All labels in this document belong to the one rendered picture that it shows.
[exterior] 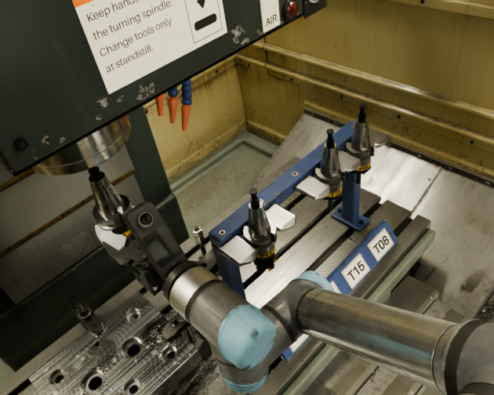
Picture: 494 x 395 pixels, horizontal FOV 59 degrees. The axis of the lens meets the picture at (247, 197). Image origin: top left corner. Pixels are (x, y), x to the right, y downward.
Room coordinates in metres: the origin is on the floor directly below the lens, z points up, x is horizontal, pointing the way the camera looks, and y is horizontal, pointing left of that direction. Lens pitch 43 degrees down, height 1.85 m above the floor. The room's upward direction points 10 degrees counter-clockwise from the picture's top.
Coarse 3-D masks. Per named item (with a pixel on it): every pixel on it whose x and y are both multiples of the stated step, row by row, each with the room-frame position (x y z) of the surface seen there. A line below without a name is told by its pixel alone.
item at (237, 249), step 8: (232, 240) 0.57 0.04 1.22; (240, 240) 0.57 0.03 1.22; (224, 248) 0.55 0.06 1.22; (232, 248) 0.55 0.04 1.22; (240, 248) 0.55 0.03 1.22; (248, 248) 0.54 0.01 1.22; (256, 248) 0.54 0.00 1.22; (232, 256) 0.53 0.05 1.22; (240, 256) 0.53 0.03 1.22; (248, 256) 0.52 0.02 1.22; (240, 264) 0.51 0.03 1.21
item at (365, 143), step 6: (366, 120) 0.77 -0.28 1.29; (354, 126) 0.78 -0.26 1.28; (360, 126) 0.77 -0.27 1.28; (366, 126) 0.77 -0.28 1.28; (354, 132) 0.77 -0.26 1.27; (360, 132) 0.76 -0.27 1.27; (366, 132) 0.76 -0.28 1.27; (354, 138) 0.77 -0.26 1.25; (360, 138) 0.76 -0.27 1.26; (366, 138) 0.76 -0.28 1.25; (354, 144) 0.77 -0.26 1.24; (360, 144) 0.76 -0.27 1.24; (366, 144) 0.76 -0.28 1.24; (360, 150) 0.76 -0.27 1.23
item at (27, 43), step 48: (0, 0) 0.36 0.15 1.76; (48, 0) 0.38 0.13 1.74; (240, 0) 0.50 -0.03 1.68; (0, 48) 0.35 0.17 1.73; (48, 48) 0.37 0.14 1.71; (240, 48) 0.50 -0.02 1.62; (0, 96) 0.34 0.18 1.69; (48, 96) 0.36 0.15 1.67; (96, 96) 0.38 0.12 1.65; (144, 96) 0.41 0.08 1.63; (0, 144) 0.32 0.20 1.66; (48, 144) 0.34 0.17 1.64
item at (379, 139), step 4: (372, 132) 0.83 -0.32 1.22; (376, 132) 0.82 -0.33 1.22; (380, 132) 0.82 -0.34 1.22; (372, 136) 0.81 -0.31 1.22; (376, 136) 0.81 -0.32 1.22; (380, 136) 0.81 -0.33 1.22; (384, 136) 0.80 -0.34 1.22; (388, 136) 0.80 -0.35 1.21; (372, 140) 0.80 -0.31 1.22; (376, 140) 0.79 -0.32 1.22; (380, 140) 0.79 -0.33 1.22; (384, 140) 0.79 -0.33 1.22; (388, 140) 0.79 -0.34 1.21; (376, 144) 0.78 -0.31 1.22; (380, 144) 0.78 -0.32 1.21; (384, 144) 0.78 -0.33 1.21
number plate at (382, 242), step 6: (384, 228) 0.75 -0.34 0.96; (378, 234) 0.73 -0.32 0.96; (384, 234) 0.74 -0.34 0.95; (372, 240) 0.72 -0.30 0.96; (378, 240) 0.72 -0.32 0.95; (384, 240) 0.73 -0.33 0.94; (390, 240) 0.73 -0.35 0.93; (372, 246) 0.71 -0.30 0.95; (378, 246) 0.71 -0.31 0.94; (384, 246) 0.71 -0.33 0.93; (390, 246) 0.72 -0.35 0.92; (372, 252) 0.69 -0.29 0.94; (378, 252) 0.70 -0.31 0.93; (384, 252) 0.70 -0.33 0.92; (378, 258) 0.69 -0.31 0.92
